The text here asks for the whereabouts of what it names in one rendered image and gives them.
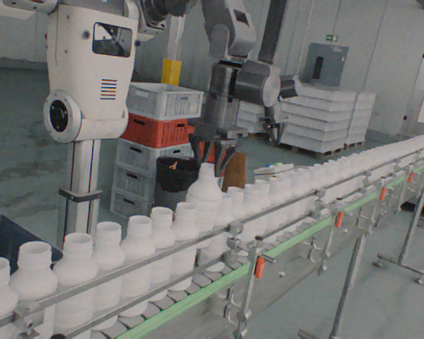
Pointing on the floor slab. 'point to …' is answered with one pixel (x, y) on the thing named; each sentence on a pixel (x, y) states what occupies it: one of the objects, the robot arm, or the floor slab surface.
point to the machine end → (412, 128)
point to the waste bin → (174, 180)
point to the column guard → (170, 72)
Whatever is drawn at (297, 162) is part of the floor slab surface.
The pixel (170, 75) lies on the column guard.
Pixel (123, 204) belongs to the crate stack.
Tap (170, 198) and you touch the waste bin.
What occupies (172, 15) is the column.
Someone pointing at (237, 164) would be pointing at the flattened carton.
